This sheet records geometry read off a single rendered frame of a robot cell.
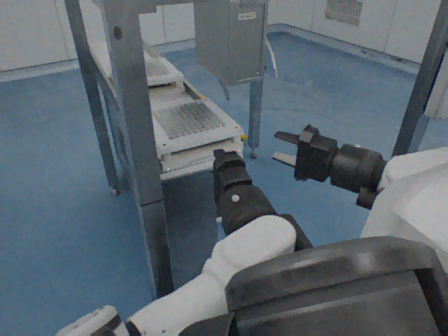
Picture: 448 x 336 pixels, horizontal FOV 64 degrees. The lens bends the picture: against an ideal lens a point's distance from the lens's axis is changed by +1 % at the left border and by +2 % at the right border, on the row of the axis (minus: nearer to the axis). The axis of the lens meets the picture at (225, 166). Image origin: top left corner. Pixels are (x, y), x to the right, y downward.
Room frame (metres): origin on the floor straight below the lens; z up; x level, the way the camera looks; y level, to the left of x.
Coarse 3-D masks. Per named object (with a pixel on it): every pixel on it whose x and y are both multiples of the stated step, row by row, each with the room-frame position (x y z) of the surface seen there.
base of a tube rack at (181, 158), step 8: (216, 144) 0.87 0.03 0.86; (224, 144) 0.87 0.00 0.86; (232, 144) 0.87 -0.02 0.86; (240, 144) 0.88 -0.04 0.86; (176, 152) 0.83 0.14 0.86; (184, 152) 0.83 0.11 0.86; (192, 152) 0.83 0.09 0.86; (200, 152) 0.83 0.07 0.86; (208, 152) 0.83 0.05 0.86; (160, 160) 0.79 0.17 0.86; (176, 160) 0.79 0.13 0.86; (184, 160) 0.80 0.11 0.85; (192, 160) 0.81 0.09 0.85; (168, 168) 0.78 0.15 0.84
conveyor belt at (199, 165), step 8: (96, 48) 1.88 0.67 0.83; (104, 48) 1.89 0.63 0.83; (96, 56) 1.76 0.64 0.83; (104, 56) 1.75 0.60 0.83; (104, 64) 1.64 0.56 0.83; (168, 96) 1.27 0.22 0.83; (176, 96) 1.27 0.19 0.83; (184, 96) 1.27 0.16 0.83; (152, 104) 1.20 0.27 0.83; (160, 104) 1.20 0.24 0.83; (168, 104) 1.20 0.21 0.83; (240, 152) 0.89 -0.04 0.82; (200, 160) 0.84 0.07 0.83; (208, 160) 0.84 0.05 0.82; (160, 168) 0.79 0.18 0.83; (176, 168) 0.80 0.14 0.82; (184, 168) 0.81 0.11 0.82; (192, 168) 0.82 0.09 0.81; (200, 168) 0.83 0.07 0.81; (208, 168) 0.84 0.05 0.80; (160, 176) 0.78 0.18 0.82; (168, 176) 0.79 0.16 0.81; (176, 176) 0.80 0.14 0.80; (184, 176) 0.81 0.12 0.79
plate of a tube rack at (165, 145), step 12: (156, 108) 1.02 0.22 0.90; (216, 108) 1.02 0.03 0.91; (156, 120) 0.93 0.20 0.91; (168, 120) 0.93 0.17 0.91; (228, 120) 0.93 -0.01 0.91; (156, 132) 0.86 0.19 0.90; (192, 132) 0.86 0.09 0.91; (204, 132) 0.86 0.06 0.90; (216, 132) 0.86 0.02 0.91; (228, 132) 0.86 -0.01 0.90; (240, 132) 0.88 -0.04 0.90; (156, 144) 0.81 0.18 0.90; (168, 144) 0.80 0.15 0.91; (180, 144) 0.80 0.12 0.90; (192, 144) 0.81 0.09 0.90; (204, 144) 0.83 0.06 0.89
